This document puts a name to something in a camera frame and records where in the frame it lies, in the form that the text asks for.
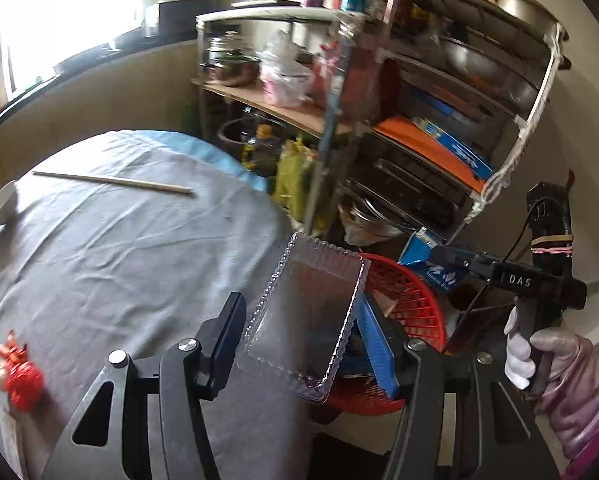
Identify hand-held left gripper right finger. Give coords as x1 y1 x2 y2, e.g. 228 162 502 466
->
354 290 563 480

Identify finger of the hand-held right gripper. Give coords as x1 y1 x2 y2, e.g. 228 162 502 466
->
429 245 500 282

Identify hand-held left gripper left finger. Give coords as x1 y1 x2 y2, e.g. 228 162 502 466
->
42 291 247 480

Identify blue and white carton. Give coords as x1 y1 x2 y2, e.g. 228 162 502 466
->
398 227 467 295

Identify red plastic basket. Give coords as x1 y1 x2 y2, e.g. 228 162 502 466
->
324 252 447 416

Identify clear plastic tray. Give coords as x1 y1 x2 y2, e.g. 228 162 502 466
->
235 231 373 403

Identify red plastic bag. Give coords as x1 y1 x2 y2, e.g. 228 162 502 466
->
0 330 46 413

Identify person's right forearm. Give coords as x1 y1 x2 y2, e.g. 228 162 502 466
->
534 355 599 480

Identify person's right hand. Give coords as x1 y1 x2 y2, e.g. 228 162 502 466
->
504 306 597 405

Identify black baking trays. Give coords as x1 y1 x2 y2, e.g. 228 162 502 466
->
349 155 473 231

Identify steel dishes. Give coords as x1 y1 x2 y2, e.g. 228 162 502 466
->
339 192 415 246

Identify blue flat box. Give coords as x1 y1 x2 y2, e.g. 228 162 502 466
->
412 116 495 181

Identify grey tablecloth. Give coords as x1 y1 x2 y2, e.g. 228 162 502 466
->
0 130 313 480

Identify orange board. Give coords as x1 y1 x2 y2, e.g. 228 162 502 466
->
374 115 483 193

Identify yellow plastic bag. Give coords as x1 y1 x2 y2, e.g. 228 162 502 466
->
274 135 325 226

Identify large steel bowls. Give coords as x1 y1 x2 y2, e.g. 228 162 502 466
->
429 35 540 111

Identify metal storage rack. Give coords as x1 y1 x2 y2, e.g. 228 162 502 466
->
194 5 573 261

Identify blue table cover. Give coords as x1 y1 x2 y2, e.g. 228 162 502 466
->
144 130 270 193

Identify cooking oil bottle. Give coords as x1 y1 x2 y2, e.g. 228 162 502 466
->
242 125 282 176

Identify long wooden stick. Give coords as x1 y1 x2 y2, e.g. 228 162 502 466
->
32 171 195 196

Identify black pot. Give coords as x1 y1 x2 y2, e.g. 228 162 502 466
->
218 117 260 161

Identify wooden shelf board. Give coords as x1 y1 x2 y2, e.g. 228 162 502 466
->
192 77 353 138

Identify white and pink plastic bag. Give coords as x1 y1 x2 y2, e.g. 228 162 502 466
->
256 30 315 108

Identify steel pot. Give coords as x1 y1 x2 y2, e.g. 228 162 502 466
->
492 0 563 31

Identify white bowl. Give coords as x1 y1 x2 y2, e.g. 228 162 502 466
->
0 180 19 226

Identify stacked steel pots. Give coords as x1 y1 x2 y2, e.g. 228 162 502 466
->
199 32 261 87

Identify yellow base cabinets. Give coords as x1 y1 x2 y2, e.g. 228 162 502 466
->
0 37 202 201

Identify black kitchen countertop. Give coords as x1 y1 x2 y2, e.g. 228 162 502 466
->
0 30 200 146

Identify black microwave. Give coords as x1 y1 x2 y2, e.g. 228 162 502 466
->
146 0 225 38

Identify window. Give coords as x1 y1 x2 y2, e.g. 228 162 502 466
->
0 0 145 96

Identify thin black cable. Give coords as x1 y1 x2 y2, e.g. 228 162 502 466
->
444 205 540 356

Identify white rope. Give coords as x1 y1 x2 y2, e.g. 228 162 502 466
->
467 22 573 221

